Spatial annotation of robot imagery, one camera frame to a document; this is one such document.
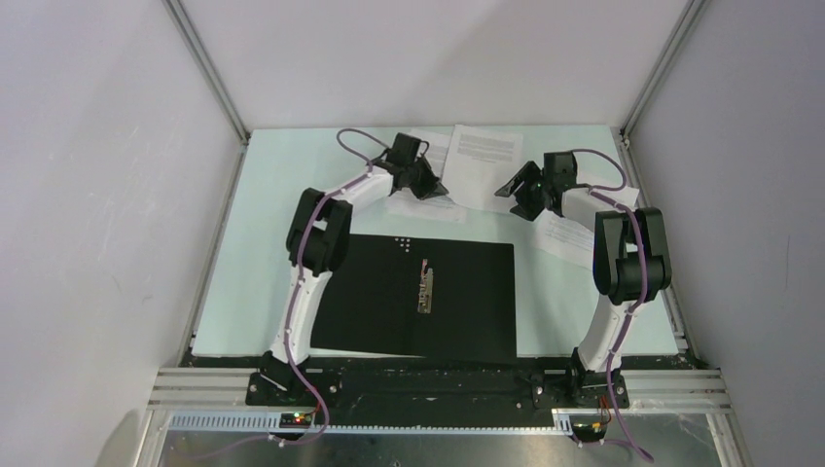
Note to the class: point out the red black clip folder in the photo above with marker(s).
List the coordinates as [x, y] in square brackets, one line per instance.
[369, 304]

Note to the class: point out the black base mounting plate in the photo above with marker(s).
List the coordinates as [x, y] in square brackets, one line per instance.
[422, 393]

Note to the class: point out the metal folder clip mechanism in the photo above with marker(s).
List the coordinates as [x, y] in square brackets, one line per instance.
[425, 288]

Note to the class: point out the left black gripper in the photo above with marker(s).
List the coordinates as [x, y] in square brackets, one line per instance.
[430, 187]

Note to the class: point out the controller board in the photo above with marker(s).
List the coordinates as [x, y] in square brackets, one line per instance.
[588, 433]
[295, 420]

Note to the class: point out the printed paper sheet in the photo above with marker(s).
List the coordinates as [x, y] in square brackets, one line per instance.
[478, 163]
[570, 237]
[443, 209]

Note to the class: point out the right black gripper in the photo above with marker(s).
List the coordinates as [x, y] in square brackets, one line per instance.
[524, 208]

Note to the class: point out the aluminium frame profile left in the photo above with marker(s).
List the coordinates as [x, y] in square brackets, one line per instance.
[187, 29]

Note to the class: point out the right controller board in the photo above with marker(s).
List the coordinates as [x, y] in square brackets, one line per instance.
[588, 433]

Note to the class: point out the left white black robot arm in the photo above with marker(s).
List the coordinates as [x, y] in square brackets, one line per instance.
[318, 239]

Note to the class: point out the aluminium frame profile right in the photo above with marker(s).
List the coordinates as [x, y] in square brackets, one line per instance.
[677, 38]

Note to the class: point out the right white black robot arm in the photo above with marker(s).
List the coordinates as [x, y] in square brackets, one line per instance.
[630, 267]

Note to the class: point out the left controller board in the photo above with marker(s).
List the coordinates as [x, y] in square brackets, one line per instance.
[295, 420]

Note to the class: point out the aluminium frame profile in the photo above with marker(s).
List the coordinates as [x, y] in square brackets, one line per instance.
[187, 29]
[677, 38]

